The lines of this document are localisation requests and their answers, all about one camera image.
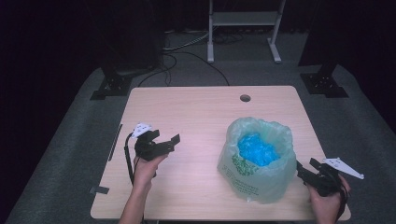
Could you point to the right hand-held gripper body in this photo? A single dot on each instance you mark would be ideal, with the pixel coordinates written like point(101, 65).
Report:
point(330, 179)

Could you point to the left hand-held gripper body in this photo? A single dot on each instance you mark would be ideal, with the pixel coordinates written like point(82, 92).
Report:
point(149, 148)

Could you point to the green plastic bag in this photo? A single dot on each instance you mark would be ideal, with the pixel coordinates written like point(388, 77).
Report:
point(264, 183)

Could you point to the person's left hand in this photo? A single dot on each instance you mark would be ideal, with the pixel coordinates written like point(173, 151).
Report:
point(146, 171)

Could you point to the person's right hand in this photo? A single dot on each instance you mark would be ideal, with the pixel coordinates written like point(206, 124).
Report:
point(327, 207)

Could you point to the crumpled blue plastic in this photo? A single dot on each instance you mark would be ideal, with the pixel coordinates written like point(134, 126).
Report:
point(257, 150)

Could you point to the grey tape piece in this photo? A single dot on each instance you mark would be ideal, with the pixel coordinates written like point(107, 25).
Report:
point(99, 190)

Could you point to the black stand base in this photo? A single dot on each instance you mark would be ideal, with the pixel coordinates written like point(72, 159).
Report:
point(112, 85)
point(323, 83)

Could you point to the white metal stand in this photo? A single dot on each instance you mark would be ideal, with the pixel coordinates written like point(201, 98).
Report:
point(243, 18)

